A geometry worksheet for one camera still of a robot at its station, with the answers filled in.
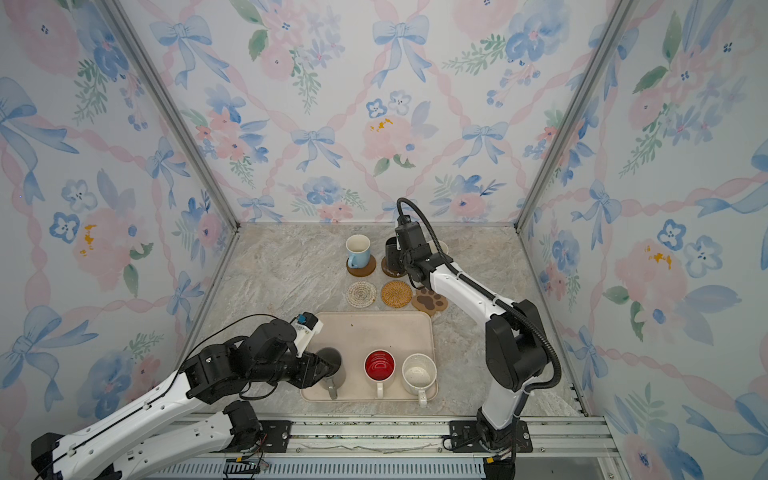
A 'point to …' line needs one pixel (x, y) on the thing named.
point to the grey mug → (332, 358)
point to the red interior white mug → (379, 365)
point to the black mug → (392, 254)
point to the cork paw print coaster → (429, 302)
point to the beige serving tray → (356, 334)
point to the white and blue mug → (358, 248)
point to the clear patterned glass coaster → (361, 294)
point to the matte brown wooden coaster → (363, 271)
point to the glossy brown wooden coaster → (385, 267)
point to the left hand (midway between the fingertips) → (328, 366)
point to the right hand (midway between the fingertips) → (393, 249)
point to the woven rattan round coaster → (397, 294)
